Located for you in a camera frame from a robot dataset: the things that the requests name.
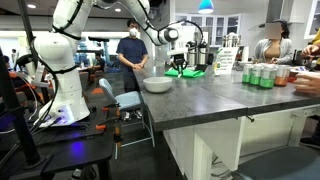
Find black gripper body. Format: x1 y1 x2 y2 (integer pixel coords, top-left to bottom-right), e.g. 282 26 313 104
172 54 188 69

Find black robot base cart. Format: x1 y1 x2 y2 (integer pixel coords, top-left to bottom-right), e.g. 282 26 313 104
0 104 121 180

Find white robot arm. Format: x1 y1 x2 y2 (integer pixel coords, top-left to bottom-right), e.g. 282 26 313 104
34 0 179 128

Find white bowl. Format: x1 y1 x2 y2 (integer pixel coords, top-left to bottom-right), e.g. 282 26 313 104
143 77 172 93

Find bare hand at right edge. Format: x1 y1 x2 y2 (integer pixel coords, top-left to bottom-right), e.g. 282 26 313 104
294 74 320 94

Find green folded cloth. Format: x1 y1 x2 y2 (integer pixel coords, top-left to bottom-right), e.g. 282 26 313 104
165 69 205 78

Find silver coffee dispenser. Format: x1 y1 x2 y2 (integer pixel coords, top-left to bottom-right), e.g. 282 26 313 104
198 41 208 65

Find white paper sign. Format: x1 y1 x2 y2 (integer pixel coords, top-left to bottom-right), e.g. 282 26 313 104
216 47 238 75

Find man in navy shirt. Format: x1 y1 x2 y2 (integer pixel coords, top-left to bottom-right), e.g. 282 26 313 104
115 18 150 122

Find light blue chair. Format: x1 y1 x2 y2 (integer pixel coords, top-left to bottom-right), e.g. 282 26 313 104
99 78 155 158

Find blue pendant lamp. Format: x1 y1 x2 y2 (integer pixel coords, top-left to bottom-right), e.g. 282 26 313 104
198 0 214 14

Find green can rear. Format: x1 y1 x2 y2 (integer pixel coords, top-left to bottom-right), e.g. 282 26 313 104
242 64 253 83

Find green can middle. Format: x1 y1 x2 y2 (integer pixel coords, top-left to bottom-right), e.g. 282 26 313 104
250 64 263 85

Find orange black clamp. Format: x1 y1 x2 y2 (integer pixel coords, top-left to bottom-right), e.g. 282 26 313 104
95 104 122 143

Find woman in grey cardigan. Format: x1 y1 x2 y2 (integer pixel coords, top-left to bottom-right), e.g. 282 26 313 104
253 19 293 64

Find orange can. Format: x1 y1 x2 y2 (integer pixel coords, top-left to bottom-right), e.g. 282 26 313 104
275 65 290 86

